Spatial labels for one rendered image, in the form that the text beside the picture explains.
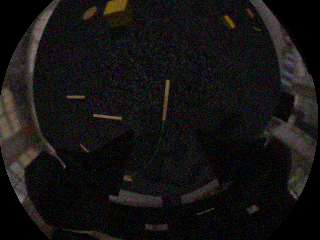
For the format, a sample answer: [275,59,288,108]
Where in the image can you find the small yellow block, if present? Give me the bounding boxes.
[220,15,235,29]

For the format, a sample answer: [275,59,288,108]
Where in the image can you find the yellow cube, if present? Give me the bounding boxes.
[103,0,133,28]

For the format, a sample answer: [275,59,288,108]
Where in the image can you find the green string with wooden stick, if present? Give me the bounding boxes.
[135,80,171,175]

